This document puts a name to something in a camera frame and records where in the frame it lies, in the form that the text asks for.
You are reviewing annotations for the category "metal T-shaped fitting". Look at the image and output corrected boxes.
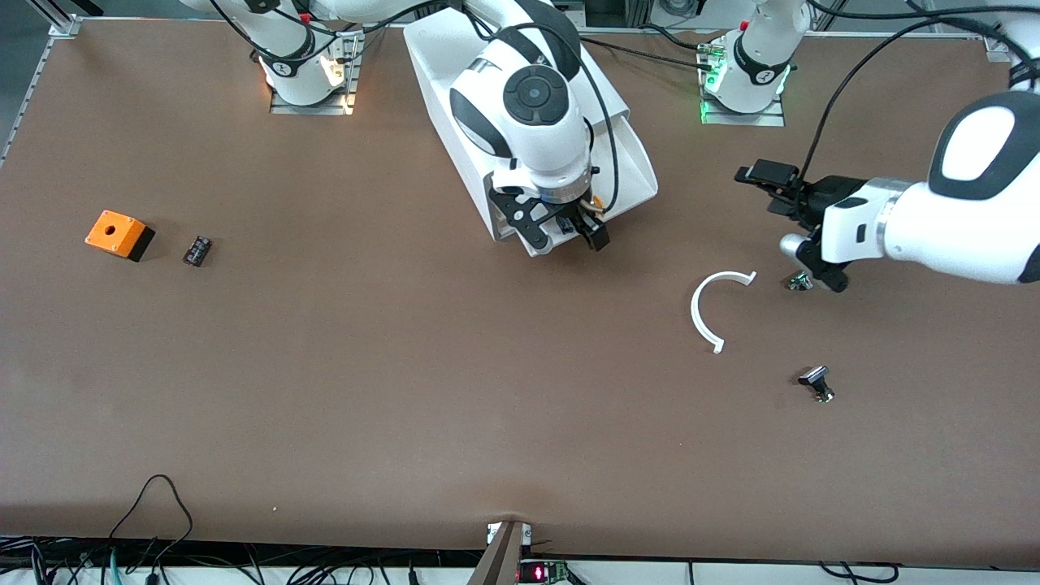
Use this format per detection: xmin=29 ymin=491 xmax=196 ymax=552
xmin=798 ymin=366 xmax=835 ymax=404

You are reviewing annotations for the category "red LED circuit board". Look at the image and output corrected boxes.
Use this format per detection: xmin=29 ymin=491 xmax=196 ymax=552
xmin=518 ymin=559 xmax=570 ymax=585

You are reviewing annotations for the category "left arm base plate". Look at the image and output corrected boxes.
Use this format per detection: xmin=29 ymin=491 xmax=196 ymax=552
xmin=700 ymin=45 xmax=787 ymax=127

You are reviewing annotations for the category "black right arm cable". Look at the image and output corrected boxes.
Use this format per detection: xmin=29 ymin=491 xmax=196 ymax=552
xmin=463 ymin=0 xmax=620 ymax=216

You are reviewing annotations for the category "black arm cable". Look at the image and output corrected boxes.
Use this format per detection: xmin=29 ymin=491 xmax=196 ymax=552
xmin=463 ymin=0 xmax=620 ymax=216
xmin=800 ymin=0 xmax=1040 ymax=196

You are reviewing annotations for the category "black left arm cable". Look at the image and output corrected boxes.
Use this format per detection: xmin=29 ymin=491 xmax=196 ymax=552
xmin=800 ymin=0 xmax=1040 ymax=196

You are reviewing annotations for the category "white C-shaped ring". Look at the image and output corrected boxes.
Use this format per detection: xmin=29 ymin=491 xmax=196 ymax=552
xmin=691 ymin=271 xmax=758 ymax=355

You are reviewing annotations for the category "black base power cable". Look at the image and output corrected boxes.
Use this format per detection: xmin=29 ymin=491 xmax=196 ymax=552
xmin=578 ymin=24 xmax=717 ymax=70

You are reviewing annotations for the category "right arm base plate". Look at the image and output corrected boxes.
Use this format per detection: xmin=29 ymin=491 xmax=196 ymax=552
xmin=270 ymin=24 xmax=364 ymax=115

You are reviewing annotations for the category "brown camera stand post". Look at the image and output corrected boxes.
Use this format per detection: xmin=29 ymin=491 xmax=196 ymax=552
xmin=467 ymin=520 xmax=533 ymax=585

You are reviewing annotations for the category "short black cable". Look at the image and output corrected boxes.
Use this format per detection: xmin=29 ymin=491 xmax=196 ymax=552
xmin=817 ymin=561 xmax=903 ymax=585

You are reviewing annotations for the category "orange button enclosure box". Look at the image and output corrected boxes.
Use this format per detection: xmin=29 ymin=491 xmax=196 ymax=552
xmin=84 ymin=210 xmax=155 ymax=262

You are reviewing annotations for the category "thin black looped cable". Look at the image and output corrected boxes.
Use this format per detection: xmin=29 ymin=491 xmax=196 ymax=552
xmin=108 ymin=474 xmax=194 ymax=544

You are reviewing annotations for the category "tangled black cable bundle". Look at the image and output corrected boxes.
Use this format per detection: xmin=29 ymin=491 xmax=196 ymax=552
xmin=0 ymin=536 xmax=488 ymax=585

